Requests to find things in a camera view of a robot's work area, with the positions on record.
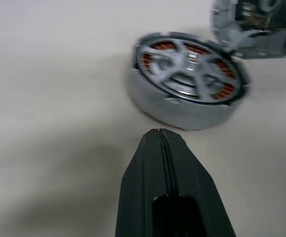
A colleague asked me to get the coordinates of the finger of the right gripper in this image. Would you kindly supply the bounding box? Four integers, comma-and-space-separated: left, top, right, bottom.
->
233, 31, 286, 60

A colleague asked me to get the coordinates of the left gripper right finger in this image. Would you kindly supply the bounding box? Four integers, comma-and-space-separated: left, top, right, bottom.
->
160, 129, 236, 237

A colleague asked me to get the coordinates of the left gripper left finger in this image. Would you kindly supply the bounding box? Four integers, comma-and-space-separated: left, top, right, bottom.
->
114, 128, 169, 237

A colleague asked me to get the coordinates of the silver motor end cover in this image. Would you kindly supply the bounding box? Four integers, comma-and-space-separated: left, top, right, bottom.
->
210, 0, 286, 54

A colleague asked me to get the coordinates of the copper wound stator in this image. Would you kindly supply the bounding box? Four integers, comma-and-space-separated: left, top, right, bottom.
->
126, 31, 253, 131

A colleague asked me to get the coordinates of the silver spoked motor rotor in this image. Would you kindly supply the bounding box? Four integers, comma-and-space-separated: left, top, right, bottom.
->
136, 37, 240, 102

